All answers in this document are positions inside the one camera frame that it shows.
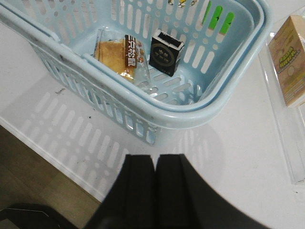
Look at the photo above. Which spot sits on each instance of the beige small carton box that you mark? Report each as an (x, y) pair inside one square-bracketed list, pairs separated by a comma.
[(287, 49)]

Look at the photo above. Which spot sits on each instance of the black tissue box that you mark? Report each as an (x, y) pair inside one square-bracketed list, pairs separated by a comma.
[(165, 52)]

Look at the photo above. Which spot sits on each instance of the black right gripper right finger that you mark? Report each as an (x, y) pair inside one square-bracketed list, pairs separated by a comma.
[(186, 201)]

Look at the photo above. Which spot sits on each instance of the light blue plastic basket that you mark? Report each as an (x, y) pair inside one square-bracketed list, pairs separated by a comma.
[(149, 65)]

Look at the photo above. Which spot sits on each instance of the green white bottle behind basket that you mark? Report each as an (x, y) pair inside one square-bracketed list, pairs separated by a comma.
[(215, 19)]

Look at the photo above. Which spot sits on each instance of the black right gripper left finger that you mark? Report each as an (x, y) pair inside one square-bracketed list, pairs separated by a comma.
[(130, 203)]

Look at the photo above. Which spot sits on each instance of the clear acrylic right shelf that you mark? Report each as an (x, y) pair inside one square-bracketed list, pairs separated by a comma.
[(290, 122)]

